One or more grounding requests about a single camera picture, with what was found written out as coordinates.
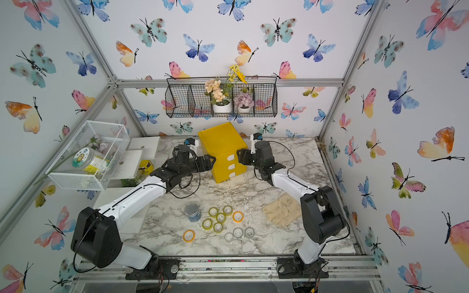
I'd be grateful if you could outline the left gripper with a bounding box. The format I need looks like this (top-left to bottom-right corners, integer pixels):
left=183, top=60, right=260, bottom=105
left=180, top=155, right=216, bottom=179

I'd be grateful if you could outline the yellow drawer cabinet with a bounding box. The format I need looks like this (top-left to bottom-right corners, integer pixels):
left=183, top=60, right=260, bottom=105
left=198, top=122, right=247, bottom=183

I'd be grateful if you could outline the orange tape roll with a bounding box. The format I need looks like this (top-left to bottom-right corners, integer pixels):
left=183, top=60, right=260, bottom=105
left=232, top=211, right=244, bottom=223
left=183, top=230, right=195, bottom=243

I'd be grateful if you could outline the clear tape roll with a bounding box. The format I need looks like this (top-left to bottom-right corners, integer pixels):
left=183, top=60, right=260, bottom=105
left=224, top=232, right=234, bottom=243
left=244, top=227, right=255, bottom=238
left=233, top=227, right=244, bottom=239

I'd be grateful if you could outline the orange tape roll front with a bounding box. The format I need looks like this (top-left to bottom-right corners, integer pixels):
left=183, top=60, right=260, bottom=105
left=183, top=230, right=195, bottom=243

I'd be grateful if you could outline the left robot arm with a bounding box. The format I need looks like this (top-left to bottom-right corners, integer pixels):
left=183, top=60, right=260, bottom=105
left=71, top=139, right=216, bottom=275

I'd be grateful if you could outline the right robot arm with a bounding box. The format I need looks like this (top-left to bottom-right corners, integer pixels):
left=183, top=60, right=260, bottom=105
left=237, top=140, right=350, bottom=279

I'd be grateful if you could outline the green tape roll front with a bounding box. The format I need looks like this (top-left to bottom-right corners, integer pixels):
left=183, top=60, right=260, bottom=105
left=213, top=222, right=224, bottom=233

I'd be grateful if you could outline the peach flowers white pot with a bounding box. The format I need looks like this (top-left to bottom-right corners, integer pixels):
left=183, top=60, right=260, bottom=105
left=204, top=79, right=233, bottom=114

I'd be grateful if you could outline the pink flowers white pot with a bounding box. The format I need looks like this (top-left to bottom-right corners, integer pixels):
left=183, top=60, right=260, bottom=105
left=234, top=92, right=255, bottom=114

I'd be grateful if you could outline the white stepped shelf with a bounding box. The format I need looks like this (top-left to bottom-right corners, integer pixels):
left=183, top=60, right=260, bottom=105
left=87, top=136, right=162, bottom=235

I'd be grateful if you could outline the yellow toy on shelf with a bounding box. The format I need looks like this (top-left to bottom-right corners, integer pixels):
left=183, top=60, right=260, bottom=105
left=138, top=160, right=155, bottom=176

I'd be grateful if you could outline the beige work glove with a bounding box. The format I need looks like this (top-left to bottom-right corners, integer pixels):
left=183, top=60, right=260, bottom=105
left=263, top=194, right=302, bottom=228

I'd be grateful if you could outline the yellow artificial flower stem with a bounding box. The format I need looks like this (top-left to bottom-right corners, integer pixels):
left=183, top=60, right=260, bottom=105
left=223, top=64, right=247, bottom=94

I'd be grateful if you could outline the green lid plastic jar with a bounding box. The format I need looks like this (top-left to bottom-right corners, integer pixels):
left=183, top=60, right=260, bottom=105
left=72, top=147, right=110, bottom=175

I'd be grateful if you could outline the clear mesh storage box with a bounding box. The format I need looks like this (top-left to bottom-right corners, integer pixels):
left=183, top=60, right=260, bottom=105
left=46, top=120, right=130, bottom=191

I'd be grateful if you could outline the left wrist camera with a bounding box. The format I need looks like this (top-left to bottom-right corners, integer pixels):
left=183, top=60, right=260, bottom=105
left=184, top=138, right=200, bottom=148

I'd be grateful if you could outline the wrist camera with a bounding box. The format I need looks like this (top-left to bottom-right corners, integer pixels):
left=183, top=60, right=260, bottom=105
left=184, top=138, right=200, bottom=148
left=250, top=133, right=263, bottom=154

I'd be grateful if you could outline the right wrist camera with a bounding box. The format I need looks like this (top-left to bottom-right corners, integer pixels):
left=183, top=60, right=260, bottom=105
left=250, top=133, right=263, bottom=154

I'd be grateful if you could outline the black wire wall basket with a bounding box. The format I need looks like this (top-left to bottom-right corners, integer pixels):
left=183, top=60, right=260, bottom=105
left=164, top=76, right=278, bottom=118

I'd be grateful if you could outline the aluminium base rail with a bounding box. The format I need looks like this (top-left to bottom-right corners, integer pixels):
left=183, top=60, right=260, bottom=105
left=71, top=255, right=385, bottom=293

